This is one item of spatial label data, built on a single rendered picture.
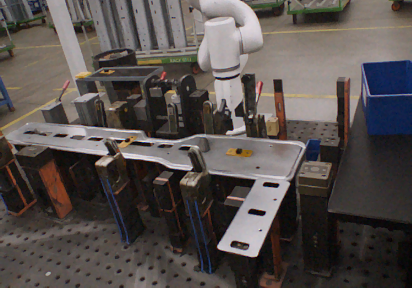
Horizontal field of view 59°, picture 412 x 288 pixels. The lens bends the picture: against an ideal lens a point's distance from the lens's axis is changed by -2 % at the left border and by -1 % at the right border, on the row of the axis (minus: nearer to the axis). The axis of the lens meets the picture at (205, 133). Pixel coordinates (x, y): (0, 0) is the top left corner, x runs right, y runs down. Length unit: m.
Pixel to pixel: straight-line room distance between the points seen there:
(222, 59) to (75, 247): 0.91
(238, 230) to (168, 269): 0.44
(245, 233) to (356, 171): 0.35
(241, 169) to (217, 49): 0.37
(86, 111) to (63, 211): 0.44
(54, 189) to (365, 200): 1.18
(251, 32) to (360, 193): 0.51
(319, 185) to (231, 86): 0.37
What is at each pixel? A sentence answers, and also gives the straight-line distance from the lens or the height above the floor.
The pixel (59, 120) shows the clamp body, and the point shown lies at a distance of 1.95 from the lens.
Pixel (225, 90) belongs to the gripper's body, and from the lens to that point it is 1.07.
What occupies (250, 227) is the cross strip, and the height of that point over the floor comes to 1.00.
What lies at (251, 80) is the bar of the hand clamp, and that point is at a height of 1.19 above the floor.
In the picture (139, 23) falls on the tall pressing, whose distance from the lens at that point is 5.98.
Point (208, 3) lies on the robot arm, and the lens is 1.15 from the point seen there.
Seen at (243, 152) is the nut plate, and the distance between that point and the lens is 1.21.
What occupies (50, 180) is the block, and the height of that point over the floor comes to 0.90.
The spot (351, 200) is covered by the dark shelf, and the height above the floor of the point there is 1.03.
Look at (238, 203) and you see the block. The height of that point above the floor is 0.98.
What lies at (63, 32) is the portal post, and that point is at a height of 0.96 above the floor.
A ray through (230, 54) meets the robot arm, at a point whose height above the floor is 1.34.
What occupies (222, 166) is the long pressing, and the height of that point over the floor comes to 1.00.
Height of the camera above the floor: 1.62
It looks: 27 degrees down
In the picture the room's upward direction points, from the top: 11 degrees counter-clockwise
